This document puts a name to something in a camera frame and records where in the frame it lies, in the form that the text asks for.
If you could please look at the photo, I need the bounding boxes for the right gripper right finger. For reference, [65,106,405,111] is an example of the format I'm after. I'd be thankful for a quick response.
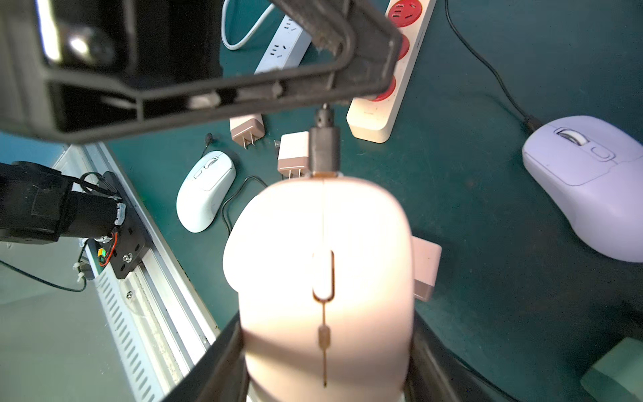
[404,313,492,402]

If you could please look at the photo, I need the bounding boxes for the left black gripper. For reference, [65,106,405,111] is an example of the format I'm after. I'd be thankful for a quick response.
[1,1,223,142]

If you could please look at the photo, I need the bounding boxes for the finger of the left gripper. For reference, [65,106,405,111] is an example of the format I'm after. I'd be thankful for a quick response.
[137,1,402,126]

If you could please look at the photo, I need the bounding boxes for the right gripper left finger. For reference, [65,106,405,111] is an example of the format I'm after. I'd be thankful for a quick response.
[163,313,249,401]

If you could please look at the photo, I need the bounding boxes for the white power strip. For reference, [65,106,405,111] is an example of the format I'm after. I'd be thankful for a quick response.
[255,16,311,75]

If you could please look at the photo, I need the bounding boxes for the pink USB charger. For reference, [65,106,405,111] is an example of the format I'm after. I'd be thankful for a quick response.
[229,114,266,149]
[277,131,310,179]

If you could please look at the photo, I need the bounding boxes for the pink USB charger plug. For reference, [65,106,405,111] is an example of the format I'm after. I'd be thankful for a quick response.
[412,236,442,302]

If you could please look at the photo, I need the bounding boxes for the peach wireless mouse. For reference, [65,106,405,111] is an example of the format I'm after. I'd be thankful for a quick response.
[223,177,414,401]

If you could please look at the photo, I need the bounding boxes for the light green wireless mouse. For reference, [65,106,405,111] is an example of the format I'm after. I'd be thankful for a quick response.
[176,151,236,233]

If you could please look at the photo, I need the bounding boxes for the green USB charger plug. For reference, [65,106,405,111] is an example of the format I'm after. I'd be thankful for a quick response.
[580,338,642,402]

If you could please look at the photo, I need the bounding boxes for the beige wooden power strip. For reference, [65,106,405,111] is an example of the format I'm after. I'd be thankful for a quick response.
[347,0,437,143]

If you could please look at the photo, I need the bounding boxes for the aluminium front rail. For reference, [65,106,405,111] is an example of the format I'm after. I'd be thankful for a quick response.
[55,143,220,401]

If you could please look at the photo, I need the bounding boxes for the white power cable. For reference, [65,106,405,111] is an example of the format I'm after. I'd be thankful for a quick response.
[220,0,277,52]

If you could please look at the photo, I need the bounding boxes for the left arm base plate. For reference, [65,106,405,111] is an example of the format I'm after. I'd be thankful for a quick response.
[85,171,152,280]

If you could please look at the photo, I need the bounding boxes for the black power cable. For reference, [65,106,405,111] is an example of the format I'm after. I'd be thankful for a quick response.
[444,0,544,134]

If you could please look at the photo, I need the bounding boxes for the purple wireless mouse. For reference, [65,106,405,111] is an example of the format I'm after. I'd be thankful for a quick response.
[522,116,642,263]

